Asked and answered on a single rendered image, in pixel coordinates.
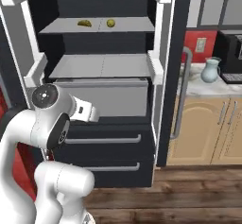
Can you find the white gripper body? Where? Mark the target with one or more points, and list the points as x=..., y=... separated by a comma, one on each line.
x=94, y=113

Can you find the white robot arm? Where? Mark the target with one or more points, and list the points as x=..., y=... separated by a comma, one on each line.
x=22, y=133

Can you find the empty grey fridge shelf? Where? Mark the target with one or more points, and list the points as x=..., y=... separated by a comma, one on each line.
x=94, y=65

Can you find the yellow lemon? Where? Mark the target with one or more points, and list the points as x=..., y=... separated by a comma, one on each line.
x=110, y=23

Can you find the grey fridge shelf with food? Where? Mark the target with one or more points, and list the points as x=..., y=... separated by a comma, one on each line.
x=126, y=26

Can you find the pale blue pitcher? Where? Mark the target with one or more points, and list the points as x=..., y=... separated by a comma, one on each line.
x=209, y=72

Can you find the grey fridge crisper drawer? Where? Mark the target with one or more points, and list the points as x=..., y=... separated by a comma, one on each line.
x=119, y=98

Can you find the black freezer drawer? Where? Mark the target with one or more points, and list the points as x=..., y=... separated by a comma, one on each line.
x=110, y=149
x=119, y=177

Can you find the beige cupboard door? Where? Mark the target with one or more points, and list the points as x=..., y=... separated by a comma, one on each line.
x=231, y=139
x=198, y=130

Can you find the fridge door with white lining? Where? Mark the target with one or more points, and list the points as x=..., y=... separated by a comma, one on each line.
x=15, y=38

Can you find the black fridge door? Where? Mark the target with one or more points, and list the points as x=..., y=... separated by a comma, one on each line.
x=175, y=20

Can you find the black coffee machine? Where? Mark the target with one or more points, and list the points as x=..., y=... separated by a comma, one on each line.
x=228, y=54

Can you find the grey upper cupboards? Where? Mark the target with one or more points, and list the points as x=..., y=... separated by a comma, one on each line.
x=214, y=2

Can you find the beige wall outlet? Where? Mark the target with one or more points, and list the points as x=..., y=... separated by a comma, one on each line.
x=200, y=45

